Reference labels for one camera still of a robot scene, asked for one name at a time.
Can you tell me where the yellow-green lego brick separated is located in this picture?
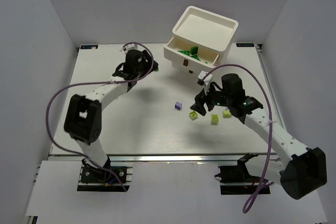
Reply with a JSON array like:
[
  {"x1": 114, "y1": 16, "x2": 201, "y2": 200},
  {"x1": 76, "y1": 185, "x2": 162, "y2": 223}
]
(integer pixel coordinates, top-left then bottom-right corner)
[{"x1": 189, "y1": 111, "x2": 198, "y2": 120}]

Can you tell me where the dark green lego plate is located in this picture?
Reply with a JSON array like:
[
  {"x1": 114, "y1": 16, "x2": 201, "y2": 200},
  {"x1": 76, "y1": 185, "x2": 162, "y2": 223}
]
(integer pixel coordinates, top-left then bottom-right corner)
[{"x1": 190, "y1": 46, "x2": 198, "y2": 56}]

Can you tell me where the white three-drawer cabinet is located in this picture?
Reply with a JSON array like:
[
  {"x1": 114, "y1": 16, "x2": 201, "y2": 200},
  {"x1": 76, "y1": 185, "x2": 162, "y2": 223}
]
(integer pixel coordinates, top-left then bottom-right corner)
[{"x1": 163, "y1": 6, "x2": 238, "y2": 76}]

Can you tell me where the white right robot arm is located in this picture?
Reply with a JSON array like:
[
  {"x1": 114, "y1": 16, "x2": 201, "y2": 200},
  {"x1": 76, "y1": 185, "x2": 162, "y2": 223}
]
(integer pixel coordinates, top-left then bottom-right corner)
[{"x1": 191, "y1": 71, "x2": 327, "y2": 200}]

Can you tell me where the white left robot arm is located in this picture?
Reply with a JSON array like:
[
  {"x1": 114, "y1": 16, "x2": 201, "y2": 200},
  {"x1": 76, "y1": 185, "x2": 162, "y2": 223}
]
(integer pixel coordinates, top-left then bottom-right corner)
[{"x1": 64, "y1": 49, "x2": 158, "y2": 168}]

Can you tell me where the purple and yellow lego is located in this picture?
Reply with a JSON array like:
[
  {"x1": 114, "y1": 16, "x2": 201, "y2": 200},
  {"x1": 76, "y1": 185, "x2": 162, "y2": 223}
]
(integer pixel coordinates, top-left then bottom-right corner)
[{"x1": 223, "y1": 110, "x2": 232, "y2": 118}]

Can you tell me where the purple lego brick centre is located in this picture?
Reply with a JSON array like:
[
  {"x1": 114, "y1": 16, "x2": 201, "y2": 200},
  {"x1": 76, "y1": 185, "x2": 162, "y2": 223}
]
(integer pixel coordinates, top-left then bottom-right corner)
[{"x1": 174, "y1": 102, "x2": 182, "y2": 110}]

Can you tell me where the yellow-green lego brick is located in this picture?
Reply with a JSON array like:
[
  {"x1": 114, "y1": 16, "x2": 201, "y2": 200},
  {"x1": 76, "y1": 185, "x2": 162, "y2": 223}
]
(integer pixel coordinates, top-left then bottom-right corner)
[{"x1": 211, "y1": 114, "x2": 219, "y2": 125}]

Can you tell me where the right blue label sticker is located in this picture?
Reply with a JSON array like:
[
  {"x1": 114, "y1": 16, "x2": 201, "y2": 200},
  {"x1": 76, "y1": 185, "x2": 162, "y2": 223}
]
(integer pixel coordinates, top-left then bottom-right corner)
[{"x1": 236, "y1": 42, "x2": 255, "y2": 48}]

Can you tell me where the blue label sticker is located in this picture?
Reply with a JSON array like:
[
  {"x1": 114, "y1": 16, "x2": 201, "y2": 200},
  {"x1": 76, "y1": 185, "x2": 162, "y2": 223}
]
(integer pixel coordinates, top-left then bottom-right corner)
[
  {"x1": 80, "y1": 45, "x2": 98, "y2": 50},
  {"x1": 236, "y1": 42, "x2": 255, "y2": 48}
]

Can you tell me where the left blue label sticker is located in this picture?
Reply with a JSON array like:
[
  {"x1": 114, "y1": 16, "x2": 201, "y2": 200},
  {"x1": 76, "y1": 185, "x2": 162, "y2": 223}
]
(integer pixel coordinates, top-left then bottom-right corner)
[{"x1": 80, "y1": 45, "x2": 98, "y2": 50}]

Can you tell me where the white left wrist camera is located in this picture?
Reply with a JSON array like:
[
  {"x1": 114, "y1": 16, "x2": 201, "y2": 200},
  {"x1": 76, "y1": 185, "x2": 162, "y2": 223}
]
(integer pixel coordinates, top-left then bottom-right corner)
[{"x1": 120, "y1": 42, "x2": 138, "y2": 54}]

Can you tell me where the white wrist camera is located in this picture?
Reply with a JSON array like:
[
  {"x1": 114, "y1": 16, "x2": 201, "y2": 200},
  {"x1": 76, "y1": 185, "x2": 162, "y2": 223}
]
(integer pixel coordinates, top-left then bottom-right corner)
[
  {"x1": 120, "y1": 42, "x2": 138, "y2": 54},
  {"x1": 197, "y1": 71, "x2": 213, "y2": 92}
]

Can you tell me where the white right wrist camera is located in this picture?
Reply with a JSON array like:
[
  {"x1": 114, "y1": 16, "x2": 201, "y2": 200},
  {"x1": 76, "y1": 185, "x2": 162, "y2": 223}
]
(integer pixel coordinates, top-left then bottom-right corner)
[{"x1": 197, "y1": 71, "x2": 213, "y2": 92}]

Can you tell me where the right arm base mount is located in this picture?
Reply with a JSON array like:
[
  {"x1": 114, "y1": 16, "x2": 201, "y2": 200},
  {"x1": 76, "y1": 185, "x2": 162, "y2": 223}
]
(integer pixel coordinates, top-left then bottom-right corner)
[{"x1": 214, "y1": 154, "x2": 261, "y2": 195}]

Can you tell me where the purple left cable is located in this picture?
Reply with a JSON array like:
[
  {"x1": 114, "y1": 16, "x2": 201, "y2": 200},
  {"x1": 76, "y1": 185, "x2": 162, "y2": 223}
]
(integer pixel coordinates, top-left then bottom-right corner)
[{"x1": 46, "y1": 41, "x2": 155, "y2": 192}]

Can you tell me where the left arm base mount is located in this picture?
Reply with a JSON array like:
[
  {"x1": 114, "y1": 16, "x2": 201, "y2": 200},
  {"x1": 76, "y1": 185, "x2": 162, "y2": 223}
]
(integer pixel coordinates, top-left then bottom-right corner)
[{"x1": 77, "y1": 158, "x2": 133, "y2": 193}]

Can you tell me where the aluminium front rail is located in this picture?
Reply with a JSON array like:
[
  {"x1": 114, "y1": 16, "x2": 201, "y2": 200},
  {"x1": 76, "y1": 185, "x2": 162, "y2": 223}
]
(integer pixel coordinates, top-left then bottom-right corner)
[{"x1": 48, "y1": 153, "x2": 279, "y2": 163}]

